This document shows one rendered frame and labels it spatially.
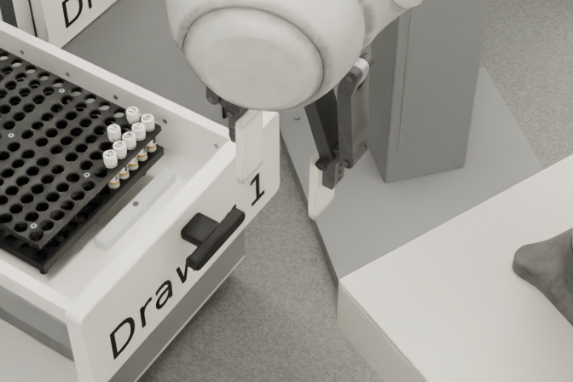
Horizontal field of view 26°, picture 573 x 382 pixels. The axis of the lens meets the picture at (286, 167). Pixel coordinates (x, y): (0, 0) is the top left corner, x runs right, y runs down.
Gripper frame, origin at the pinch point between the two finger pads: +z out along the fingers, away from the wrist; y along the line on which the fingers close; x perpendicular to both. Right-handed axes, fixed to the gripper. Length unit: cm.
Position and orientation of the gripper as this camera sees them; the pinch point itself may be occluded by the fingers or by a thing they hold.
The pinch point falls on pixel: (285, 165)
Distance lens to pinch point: 100.6
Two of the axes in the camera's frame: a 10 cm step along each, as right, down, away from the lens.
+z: -0.1, 6.8, 7.3
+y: -8.3, -4.1, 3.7
